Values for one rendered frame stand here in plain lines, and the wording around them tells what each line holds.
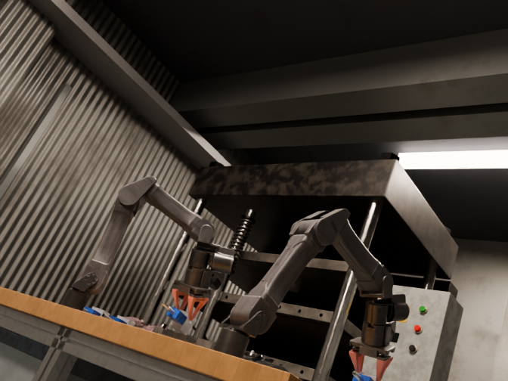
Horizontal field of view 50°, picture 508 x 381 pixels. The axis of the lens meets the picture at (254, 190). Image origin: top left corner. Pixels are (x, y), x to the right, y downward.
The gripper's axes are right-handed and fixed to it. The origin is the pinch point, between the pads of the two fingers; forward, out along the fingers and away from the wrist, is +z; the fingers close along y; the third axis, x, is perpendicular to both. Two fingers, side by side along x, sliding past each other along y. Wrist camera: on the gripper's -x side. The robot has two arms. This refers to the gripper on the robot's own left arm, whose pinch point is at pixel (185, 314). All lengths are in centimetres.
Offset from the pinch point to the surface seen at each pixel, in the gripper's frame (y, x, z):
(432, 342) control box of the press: -38, -92, -3
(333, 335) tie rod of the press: -5, -78, 5
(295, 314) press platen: 22, -88, 5
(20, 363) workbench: 66, 10, 39
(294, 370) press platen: 10, -79, 25
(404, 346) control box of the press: -28, -91, 2
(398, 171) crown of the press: 0, -108, -68
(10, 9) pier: 198, -5, -111
